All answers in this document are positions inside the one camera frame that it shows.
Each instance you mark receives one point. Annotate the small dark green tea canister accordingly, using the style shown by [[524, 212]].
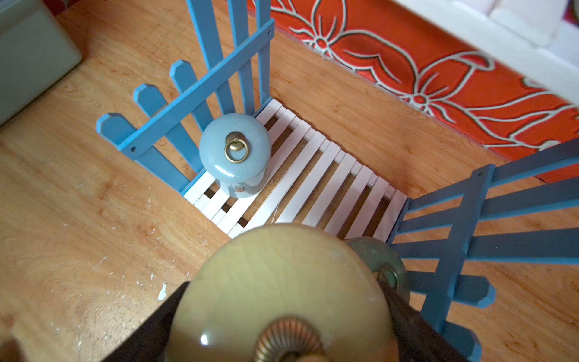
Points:
[[384, 263]]

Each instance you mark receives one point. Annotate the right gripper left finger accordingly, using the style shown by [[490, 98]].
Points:
[[148, 342]]

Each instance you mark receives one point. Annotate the blue white two-tier shelf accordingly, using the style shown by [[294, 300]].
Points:
[[433, 235]]

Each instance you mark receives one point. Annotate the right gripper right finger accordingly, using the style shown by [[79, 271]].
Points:
[[416, 339]]

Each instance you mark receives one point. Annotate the small yellow-green tea canister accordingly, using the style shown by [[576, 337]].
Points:
[[283, 292]]

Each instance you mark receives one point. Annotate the translucent plastic storage box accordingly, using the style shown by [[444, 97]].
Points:
[[35, 53]]

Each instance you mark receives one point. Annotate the small blue-grey tea canister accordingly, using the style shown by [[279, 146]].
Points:
[[236, 150]]

